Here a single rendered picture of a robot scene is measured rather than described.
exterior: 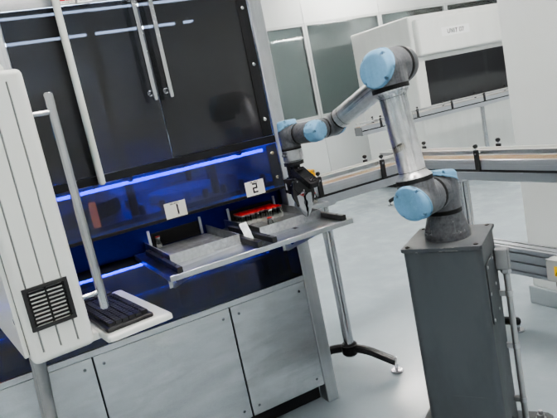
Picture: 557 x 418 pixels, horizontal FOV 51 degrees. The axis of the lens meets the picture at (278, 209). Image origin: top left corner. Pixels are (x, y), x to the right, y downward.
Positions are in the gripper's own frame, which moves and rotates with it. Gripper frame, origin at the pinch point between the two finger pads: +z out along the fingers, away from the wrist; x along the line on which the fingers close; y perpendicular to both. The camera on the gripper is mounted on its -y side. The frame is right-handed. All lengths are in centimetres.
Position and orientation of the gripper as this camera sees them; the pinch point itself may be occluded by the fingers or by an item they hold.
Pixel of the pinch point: (307, 213)
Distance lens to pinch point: 218.0
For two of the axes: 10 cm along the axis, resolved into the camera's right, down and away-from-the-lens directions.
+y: -4.5, -0.5, 8.9
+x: -8.7, 2.6, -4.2
